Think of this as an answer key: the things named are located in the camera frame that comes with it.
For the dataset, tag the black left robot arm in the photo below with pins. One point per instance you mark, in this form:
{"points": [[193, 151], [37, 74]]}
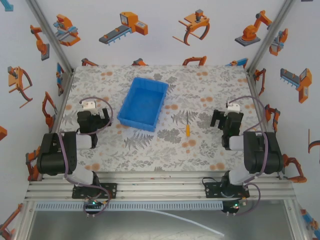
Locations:
{"points": [[53, 157]]}

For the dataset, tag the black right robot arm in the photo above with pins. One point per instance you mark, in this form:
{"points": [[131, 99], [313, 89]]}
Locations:
{"points": [[262, 155]]}

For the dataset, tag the blue plastic bin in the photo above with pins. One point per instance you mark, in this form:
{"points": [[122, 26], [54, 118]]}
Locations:
{"points": [[143, 103]]}

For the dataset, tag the floral patterned table mat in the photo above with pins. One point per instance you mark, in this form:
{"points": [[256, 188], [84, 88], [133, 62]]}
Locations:
{"points": [[160, 140]]}

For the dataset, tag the black controller board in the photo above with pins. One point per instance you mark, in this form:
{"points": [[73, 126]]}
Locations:
{"points": [[232, 207], [93, 205]]}

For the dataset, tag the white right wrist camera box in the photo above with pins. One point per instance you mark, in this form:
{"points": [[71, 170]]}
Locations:
{"points": [[233, 107]]}

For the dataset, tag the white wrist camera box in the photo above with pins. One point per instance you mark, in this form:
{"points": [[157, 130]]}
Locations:
{"points": [[233, 107], [89, 105]]}

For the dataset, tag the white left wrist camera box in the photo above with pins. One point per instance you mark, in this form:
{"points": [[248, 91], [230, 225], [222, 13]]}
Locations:
{"points": [[89, 105]]}

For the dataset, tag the aluminium side rail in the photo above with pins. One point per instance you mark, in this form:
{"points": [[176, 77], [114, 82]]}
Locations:
{"points": [[63, 100], [253, 95]]}

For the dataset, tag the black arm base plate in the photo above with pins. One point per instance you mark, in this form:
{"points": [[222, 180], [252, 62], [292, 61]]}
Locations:
{"points": [[110, 191], [212, 190]]}

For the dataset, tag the aluminium front rail frame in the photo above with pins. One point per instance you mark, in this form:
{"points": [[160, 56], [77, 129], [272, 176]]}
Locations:
{"points": [[160, 185]]}

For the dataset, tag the aluminium frame post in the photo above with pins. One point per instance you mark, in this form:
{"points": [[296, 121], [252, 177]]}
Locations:
{"points": [[50, 35], [270, 35]]}

